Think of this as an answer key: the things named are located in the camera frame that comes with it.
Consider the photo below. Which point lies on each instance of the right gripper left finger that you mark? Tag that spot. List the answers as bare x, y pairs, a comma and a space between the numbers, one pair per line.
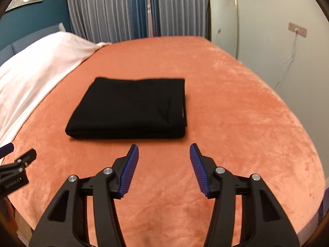
81, 202

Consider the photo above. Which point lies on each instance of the beige wall socket plate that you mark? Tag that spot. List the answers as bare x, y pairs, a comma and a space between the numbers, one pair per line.
297, 29

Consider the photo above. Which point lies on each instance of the standing floor mirror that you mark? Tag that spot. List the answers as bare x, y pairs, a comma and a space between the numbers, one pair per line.
225, 25

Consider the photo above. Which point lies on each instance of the blue padded headboard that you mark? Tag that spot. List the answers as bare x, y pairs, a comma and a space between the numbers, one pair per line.
19, 45

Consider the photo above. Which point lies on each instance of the orange velvet bed cover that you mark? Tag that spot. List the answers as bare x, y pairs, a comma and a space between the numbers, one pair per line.
232, 115

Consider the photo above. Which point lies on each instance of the white cream blanket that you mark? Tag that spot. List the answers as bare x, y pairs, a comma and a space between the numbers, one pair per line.
28, 76

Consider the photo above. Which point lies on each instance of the grey blue curtain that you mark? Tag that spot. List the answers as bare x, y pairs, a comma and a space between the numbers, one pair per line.
122, 20

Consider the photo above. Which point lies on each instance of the black pants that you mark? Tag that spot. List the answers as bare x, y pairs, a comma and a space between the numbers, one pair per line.
130, 109

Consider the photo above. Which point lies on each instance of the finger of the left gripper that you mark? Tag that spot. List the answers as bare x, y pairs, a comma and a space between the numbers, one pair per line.
6, 149
27, 158

